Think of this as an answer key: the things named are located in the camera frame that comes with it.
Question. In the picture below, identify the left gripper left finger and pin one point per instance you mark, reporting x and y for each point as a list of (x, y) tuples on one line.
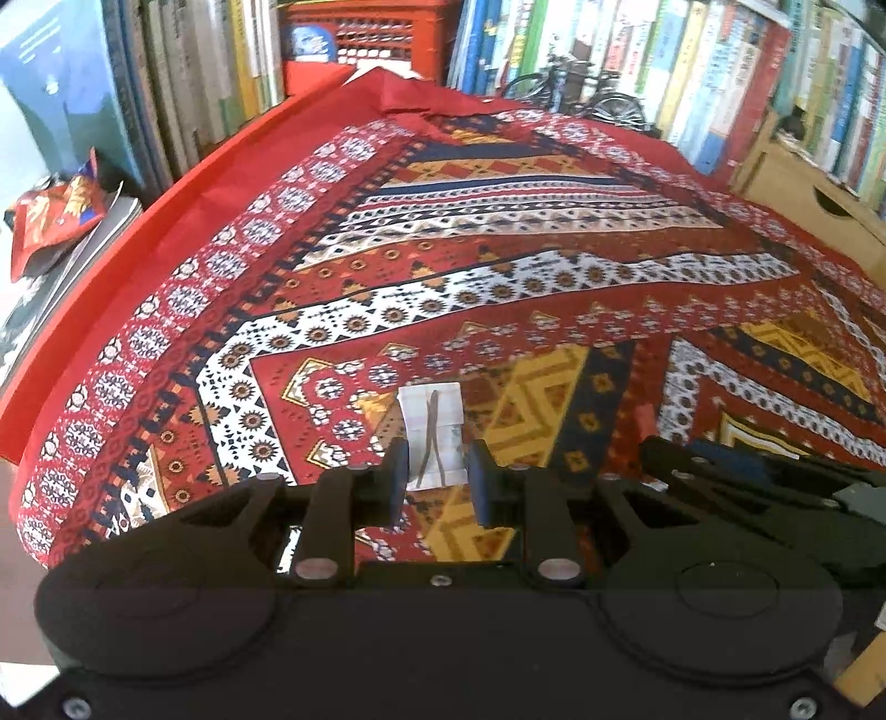
[(343, 500)]

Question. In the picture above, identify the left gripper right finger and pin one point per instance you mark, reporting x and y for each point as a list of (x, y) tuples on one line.
[(529, 499)]

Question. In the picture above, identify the small white paper slip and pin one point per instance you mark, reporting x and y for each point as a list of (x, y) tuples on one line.
[(433, 418)]

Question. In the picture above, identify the red patterned tablecloth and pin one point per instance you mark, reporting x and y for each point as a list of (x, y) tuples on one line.
[(583, 284)]

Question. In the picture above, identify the wooden drawer shelf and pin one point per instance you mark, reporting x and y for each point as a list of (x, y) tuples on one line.
[(777, 174)]

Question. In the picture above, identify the red snack bag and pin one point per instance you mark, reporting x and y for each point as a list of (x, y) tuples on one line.
[(54, 216)]

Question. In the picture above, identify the miniature black bicycle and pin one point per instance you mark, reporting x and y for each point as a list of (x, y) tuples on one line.
[(568, 87)]

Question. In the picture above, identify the red plastic crate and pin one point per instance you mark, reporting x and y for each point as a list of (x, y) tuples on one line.
[(418, 33)]

